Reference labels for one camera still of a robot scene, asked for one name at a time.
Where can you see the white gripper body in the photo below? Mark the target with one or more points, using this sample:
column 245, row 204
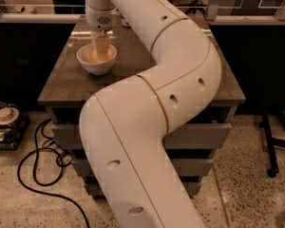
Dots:
column 101, row 21

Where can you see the orange fruit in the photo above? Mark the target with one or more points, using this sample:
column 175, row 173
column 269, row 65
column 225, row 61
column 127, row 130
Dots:
column 94, row 57

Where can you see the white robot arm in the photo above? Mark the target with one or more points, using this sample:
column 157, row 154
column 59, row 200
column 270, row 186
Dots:
column 122, row 125

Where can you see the white ceramic bowl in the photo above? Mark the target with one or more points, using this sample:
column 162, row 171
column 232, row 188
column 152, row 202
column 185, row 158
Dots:
column 84, row 57

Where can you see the white soda can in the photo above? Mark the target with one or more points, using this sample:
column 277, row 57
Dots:
column 124, row 23

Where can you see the grey drawer cabinet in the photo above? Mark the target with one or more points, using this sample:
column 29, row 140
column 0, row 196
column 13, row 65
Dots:
column 69, row 86

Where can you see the tan hat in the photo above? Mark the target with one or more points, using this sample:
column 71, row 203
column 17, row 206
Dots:
column 8, row 115

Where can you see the dark patterned box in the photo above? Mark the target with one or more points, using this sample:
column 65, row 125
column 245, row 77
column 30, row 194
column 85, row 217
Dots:
column 12, row 134

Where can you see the bottom grey drawer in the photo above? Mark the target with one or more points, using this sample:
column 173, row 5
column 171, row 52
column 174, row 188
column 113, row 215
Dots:
column 94, row 189

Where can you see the middle grey drawer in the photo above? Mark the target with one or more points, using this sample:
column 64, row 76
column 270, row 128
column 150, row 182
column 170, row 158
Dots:
column 184, row 167

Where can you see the black stand leg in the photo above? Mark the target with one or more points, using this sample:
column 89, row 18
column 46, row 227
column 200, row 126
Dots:
column 272, row 142

